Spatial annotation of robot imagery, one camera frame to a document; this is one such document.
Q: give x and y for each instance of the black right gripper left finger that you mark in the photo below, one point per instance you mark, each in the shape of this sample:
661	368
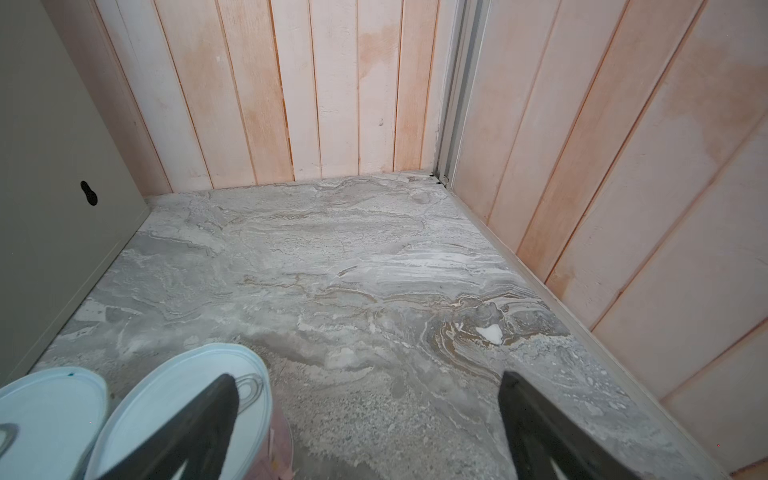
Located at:
191	445

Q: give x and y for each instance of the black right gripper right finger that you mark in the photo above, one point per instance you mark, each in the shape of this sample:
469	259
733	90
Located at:
544	443

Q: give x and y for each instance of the pink label can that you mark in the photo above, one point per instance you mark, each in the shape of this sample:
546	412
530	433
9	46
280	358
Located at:
261	445

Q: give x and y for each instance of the white lid can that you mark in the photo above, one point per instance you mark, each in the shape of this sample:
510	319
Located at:
50	421

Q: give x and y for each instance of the grey metal cabinet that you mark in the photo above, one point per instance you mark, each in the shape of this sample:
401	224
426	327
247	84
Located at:
68	202

